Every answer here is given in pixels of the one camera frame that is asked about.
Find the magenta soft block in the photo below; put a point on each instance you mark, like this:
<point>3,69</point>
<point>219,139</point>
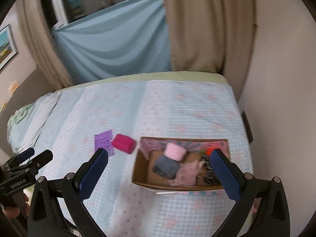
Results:
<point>123,144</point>

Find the green bed sheet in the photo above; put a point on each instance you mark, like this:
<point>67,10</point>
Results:
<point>160,76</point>

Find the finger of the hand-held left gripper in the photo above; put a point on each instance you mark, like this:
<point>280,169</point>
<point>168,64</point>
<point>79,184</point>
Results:
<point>42,158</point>
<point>24,154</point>

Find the pink fluffy cloth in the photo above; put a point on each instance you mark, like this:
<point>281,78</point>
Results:
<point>175,151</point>

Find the orange pompom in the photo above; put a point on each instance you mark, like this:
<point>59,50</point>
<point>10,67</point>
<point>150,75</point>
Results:
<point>210,150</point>

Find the purple paper card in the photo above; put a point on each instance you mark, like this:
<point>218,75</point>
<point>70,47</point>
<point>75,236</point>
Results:
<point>103,142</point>

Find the grey cloth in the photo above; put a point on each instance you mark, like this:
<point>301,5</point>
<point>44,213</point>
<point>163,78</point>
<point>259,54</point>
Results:
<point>165,166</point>

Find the light blue hanging cloth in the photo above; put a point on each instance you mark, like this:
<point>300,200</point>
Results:
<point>111,42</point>

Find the white framed window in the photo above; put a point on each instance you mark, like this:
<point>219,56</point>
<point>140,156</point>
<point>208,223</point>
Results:
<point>86,0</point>

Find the framed wall picture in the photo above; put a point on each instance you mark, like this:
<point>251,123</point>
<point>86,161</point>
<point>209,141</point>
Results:
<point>6,48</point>

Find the green crumpled cloth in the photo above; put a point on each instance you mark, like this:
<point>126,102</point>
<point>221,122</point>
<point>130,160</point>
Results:
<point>18,118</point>

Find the beige curtain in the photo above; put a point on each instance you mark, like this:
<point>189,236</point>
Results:
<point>42,54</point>
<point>209,24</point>

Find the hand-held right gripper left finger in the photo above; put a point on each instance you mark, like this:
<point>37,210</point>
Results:
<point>95,172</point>

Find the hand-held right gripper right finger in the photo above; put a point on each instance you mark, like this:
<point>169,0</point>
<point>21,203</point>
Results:
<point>224,175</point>

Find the grey bed headboard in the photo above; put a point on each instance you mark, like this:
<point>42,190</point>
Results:
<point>27,86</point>

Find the pink patterned sock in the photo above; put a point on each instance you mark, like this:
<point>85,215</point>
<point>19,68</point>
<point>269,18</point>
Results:
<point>187,174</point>

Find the black patterned scrunchie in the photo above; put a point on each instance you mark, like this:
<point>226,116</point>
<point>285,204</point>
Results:
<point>208,170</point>

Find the blue checked blanket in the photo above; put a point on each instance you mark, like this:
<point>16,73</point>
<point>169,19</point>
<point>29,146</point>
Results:
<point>148,108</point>

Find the cardboard box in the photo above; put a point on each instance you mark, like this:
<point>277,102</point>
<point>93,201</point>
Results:
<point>145,175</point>

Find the person's left hand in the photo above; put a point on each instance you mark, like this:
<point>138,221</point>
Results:
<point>13,209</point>

